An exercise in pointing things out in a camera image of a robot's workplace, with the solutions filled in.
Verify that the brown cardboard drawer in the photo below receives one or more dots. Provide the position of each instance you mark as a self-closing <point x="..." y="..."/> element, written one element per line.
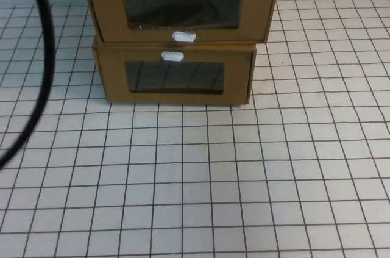
<point x="103" y="11"/>
<point x="115" y="87"/>

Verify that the lower cardboard drawer with window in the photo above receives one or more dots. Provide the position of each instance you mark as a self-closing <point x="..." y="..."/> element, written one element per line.
<point x="137" y="46"/>

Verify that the brown cardboard drawer, smooth window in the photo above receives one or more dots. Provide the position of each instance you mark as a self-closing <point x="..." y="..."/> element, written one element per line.
<point x="115" y="87"/>

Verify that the white grid tablecloth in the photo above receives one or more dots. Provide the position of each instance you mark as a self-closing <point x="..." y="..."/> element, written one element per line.
<point x="195" y="194"/>

